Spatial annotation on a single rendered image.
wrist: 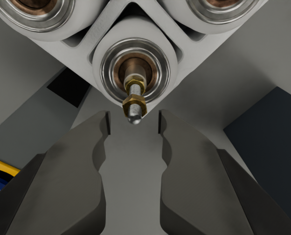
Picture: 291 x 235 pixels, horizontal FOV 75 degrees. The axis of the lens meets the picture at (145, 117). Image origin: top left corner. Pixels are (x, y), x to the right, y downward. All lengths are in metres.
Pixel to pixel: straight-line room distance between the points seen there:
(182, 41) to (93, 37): 0.12
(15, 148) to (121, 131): 0.36
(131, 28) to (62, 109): 0.18
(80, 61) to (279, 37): 0.44
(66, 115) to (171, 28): 0.20
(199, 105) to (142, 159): 0.25
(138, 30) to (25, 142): 0.18
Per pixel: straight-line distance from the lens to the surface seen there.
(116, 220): 0.92
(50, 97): 0.33
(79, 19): 0.21
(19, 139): 0.26
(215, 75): 0.52
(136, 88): 0.16
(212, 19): 0.21
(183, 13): 0.21
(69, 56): 0.29
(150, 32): 0.20
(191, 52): 0.29
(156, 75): 0.21
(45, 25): 0.21
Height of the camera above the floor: 0.45
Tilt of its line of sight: 58 degrees down
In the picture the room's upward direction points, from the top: 176 degrees clockwise
